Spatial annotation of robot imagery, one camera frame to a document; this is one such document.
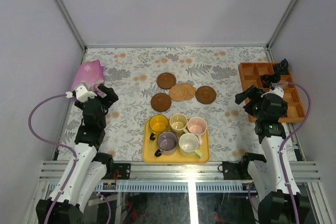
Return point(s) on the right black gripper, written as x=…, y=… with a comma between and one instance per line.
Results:
x=253, y=94

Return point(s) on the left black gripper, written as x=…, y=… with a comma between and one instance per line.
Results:
x=105, y=95

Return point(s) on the brown wooden coaster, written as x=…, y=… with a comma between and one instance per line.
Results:
x=166, y=80
x=161, y=102
x=205, y=95

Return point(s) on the pink ceramic mug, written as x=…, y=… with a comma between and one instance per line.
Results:
x=198, y=127

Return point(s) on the woven rattan coaster front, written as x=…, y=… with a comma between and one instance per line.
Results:
x=178, y=93

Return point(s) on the woven rattan coaster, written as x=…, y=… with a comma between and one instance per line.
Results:
x=189, y=91
x=178, y=93

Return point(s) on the white mug green handle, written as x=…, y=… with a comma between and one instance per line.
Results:
x=189, y=144

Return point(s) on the woven rattan coaster back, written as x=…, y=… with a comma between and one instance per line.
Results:
x=189, y=91

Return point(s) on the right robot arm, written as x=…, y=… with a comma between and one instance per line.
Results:
x=280, y=198

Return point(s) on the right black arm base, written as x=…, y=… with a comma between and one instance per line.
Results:
x=233, y=171

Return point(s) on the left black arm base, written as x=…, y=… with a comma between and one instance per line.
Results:
x=118, y=171

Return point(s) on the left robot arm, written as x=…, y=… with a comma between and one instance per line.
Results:
x=88, y=166

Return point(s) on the purple snowflake cloth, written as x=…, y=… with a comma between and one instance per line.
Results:
x=92, y=74

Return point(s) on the orange compartment organizer tray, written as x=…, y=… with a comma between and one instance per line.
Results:
x=250, y=73

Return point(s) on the black bundle middle compartment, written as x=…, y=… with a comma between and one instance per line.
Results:
x=268, y=80

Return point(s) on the black bundle compartment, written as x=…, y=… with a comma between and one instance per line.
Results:
x=268, y=80
x=281, y=68

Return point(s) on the black bundle top compartment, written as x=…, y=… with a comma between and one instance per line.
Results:
x=281, y=68

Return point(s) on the yellow glass mug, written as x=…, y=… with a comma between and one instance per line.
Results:
x=157, y=124

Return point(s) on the cream ceramic mug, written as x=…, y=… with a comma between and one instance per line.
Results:
x=178, y=123

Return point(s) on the yellow plastic tray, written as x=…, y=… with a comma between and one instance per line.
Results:
x=150, y=147

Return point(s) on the purple ceramic mug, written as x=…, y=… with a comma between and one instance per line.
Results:
x=167, y=143

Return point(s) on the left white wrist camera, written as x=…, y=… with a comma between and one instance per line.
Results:
x=81, y=93

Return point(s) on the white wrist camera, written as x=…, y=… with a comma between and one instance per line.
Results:
x=81, y=93
x=276, y=91

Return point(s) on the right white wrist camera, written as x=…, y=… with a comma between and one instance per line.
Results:
x=276, y=91

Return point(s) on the aluminium front rail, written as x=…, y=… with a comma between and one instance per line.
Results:
x=303, y=172

